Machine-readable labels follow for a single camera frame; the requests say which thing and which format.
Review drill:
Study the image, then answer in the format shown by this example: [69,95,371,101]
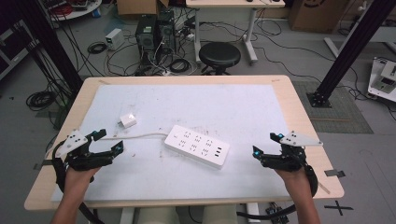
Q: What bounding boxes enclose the white power supply box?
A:
[104,28,126,51]

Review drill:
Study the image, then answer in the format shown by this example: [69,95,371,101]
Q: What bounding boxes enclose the large cardboard box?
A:
[288,0,350,34]

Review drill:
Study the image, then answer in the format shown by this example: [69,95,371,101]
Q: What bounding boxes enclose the coiled black cable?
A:
[25,90,57,112]
[86,41,108,55]
[169,58,191,75]

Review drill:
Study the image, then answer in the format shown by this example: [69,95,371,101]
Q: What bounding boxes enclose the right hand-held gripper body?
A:
[259,130,324,173]

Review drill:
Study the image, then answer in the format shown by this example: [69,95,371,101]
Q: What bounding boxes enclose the black computer tower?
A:
[156,10,177,56]
[134,14,159,66]

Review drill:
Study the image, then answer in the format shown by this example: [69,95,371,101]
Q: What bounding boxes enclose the white table mat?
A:
[50,83,292,203]

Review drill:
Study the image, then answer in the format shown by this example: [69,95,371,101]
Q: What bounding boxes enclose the black round stool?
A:
[198,41,242,77]

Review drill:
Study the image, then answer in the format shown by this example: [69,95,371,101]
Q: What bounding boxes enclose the person's left hand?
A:
[63,166,103,202]

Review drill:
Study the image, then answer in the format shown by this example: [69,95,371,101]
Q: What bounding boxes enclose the white desk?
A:
[185,0,286,65]

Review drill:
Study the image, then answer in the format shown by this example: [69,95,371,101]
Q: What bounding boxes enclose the white machine with grey panel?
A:
[366,56,396,104]

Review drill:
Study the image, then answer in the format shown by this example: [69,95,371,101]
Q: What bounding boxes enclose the white power strip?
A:
[163,124,232,171]

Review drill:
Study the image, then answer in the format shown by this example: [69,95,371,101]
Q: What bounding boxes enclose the light wooden table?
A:
[23,74,346,224]

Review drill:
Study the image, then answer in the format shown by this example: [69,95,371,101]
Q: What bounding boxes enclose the round white table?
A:
[39,0,104,22]

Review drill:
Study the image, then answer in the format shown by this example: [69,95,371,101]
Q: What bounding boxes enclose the small electronics board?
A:
[265,202,290,224]

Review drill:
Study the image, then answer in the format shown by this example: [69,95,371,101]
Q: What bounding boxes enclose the grey floor mat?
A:
[291,80,375,135]

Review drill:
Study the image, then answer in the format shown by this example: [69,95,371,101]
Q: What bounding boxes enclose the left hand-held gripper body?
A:
[55,129,115,173]

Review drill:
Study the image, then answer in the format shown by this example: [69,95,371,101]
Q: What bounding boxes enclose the white charger adapter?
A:
[117,112,138,130]

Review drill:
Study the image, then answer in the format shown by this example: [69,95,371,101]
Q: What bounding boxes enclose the white power strip cable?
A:
[99,132,170,141]

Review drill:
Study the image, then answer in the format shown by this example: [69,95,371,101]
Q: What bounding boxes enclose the grey metal rack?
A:
[0,20,38,80]

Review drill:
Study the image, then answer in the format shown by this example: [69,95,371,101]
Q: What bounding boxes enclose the black aluminium post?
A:
[305,0,396,108]
[14,0,84,91]

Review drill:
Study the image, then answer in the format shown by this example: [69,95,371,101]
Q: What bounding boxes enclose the grey tape strip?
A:
[323,169,347,178]
[33,159,54,172]

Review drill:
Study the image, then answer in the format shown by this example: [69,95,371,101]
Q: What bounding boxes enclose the person's right hand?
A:
[274,167,308,198]

